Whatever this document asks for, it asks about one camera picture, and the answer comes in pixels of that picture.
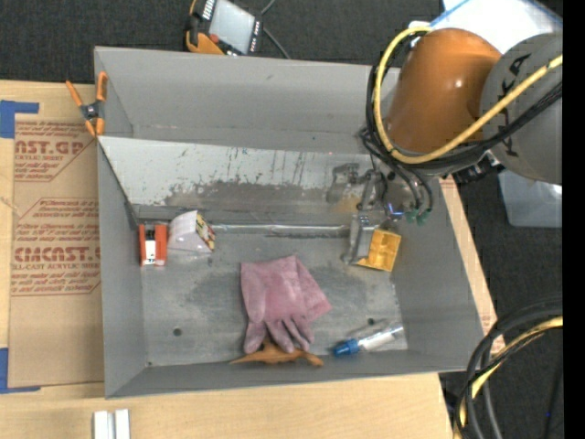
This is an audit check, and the yellow plastic tray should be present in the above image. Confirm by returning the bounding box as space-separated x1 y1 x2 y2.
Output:
356 228 403 273

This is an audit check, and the pink rubber glove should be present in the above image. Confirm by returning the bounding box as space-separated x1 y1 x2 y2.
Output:
239 254 334 356

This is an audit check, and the grey metal bin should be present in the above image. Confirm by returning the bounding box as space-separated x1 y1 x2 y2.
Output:
92 46 486 400

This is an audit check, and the orange and white box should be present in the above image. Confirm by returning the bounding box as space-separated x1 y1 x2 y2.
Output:
138 222 169 268

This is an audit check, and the orange toy lizard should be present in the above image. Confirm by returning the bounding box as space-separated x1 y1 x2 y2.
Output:
228 339 325 369

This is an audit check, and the brown cardboard board red print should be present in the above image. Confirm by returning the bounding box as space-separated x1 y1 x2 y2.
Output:
0 79 506 395

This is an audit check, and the clear tube with blue cap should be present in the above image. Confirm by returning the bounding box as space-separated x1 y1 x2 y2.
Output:
332 324 406 359

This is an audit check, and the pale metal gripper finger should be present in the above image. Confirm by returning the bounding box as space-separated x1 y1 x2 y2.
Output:
359 215 378 262
340 217 365 265

